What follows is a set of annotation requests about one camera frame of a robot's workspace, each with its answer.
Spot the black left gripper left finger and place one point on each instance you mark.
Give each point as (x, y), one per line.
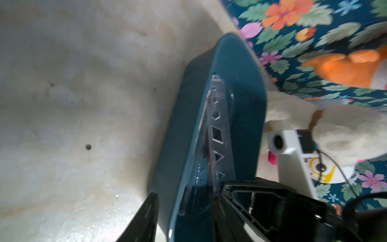
(143, 226)

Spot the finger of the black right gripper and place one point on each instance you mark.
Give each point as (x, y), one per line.
(278, 213)

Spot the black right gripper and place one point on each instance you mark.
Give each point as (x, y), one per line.
(366, 226)

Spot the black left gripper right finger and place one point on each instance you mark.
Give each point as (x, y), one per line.
(227, 226)

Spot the teal plastic storage box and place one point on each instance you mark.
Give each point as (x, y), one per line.
(231, 59)

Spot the clear stencil ruler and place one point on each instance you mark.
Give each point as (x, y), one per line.
(222, 168)

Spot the clear short ruler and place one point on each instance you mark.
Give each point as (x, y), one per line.
(195, 197)

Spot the pink set square triangle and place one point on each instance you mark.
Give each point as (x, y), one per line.
(208, 158)

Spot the pink stencil ruler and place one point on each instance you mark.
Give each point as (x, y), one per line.
(201, 143)

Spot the pink white doll plush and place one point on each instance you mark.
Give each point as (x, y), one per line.
(325, 172)

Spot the white dog plush toy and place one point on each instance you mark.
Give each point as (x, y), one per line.
(346, 133)

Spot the orange dinosaur plush toy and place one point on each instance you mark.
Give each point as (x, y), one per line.
(361, 69)

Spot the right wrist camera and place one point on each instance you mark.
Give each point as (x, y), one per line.
(292, 148)

